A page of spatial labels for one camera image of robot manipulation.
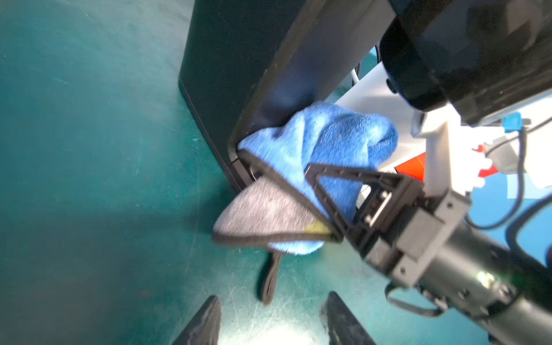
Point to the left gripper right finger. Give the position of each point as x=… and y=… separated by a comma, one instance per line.
x=341, y=325

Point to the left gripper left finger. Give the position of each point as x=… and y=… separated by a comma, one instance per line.
x=204, y=327

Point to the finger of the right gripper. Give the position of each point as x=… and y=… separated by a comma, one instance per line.
x=345, y=202

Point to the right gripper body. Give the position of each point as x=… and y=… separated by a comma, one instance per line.
x=401, y=230

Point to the red coffee machine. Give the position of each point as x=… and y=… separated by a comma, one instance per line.
x=415, y=168

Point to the blue grey cleaning cloth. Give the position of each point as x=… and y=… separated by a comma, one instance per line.
x=280, y=210

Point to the white coffee machine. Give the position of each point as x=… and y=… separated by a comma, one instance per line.
x=372, y=95

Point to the black coffee machine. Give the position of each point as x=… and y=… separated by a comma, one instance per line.
x=249, y=65

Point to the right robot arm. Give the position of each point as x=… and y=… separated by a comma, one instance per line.
x=500, y=290

